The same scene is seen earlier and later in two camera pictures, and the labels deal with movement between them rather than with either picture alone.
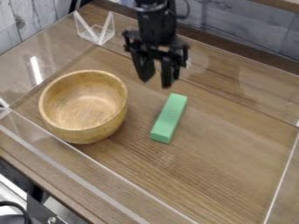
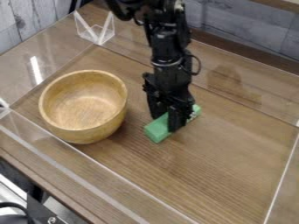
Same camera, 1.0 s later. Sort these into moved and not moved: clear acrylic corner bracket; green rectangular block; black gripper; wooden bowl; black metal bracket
Moved: green rectangular block; black gripper
Not moved: black metal bracket; wooden bowl; clear acrylic corner bracket
